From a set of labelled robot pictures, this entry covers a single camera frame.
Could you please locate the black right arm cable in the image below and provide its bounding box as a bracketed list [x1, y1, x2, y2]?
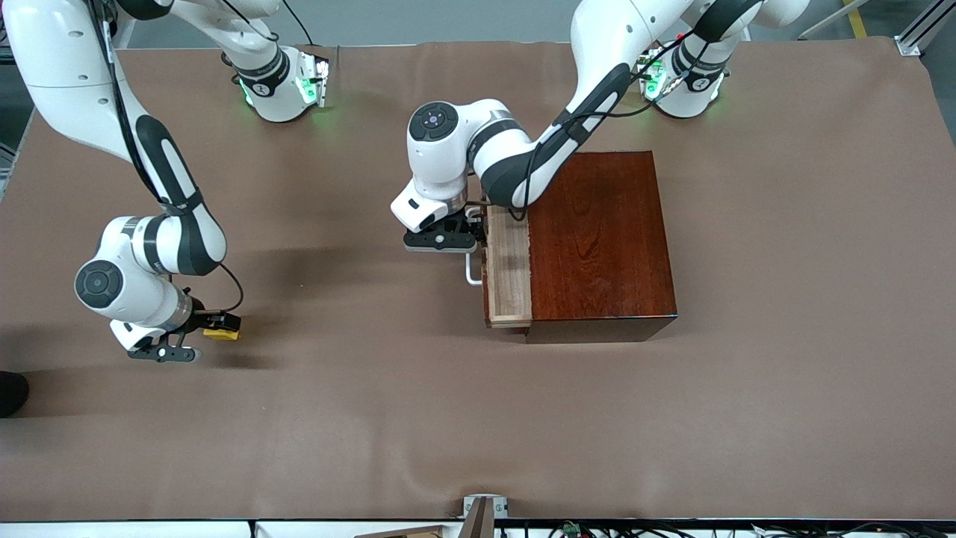
[90, 0, 245, 315]

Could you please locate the dark wooden cabinet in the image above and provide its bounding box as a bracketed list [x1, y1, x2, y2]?
[523, 151, 679, 344]

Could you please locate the black right base cable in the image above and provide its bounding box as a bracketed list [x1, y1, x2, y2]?
[280, 0, 316, 47]

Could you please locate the aluminium frame profile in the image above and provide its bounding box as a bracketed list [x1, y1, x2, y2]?
[895, 0, 956, 58]

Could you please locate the yellow block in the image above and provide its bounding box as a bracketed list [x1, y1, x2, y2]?
[203, 314, 242, 342]

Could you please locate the small metal bracket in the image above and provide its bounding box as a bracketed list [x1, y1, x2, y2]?
[463, 494, 509, 519]

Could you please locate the wooden drawer with white handle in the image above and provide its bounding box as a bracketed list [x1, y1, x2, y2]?
[465, 203, 533, 330]

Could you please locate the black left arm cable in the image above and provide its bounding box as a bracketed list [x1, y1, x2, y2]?
[508, 22, 721, 222]

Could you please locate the yellow floor tape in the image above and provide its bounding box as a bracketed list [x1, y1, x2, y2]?
[842, 0, 872, 40]

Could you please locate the black round object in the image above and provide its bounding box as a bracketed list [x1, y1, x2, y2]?
[0, 371, 31, 419]

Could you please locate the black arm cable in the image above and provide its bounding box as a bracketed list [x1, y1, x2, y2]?
[508, 22, 721, 222]
[90, 0, 245, 315]

